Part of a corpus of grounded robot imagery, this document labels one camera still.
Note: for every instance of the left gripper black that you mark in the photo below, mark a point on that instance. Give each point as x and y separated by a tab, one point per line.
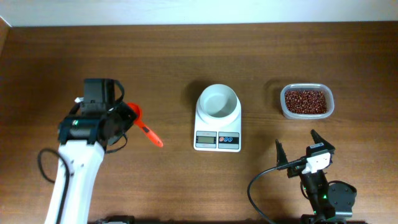
129	114

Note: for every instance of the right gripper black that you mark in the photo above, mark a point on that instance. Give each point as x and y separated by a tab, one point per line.
298	169

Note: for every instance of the orange measuring scoop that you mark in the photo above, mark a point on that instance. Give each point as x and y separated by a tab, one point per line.
152	136

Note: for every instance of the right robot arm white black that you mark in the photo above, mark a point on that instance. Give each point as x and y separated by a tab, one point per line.
332	201

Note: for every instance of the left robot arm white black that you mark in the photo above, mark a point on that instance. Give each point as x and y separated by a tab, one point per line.
98	120

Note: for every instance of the white digital kitchen scale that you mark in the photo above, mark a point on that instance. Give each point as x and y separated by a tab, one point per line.
217	135

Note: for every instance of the red adzuki beans in container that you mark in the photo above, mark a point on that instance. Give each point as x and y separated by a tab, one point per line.
305	102

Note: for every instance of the clear plastic bean container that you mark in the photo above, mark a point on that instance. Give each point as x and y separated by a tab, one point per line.
308	86

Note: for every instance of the white round bowl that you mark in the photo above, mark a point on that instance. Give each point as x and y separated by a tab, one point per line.
218	101

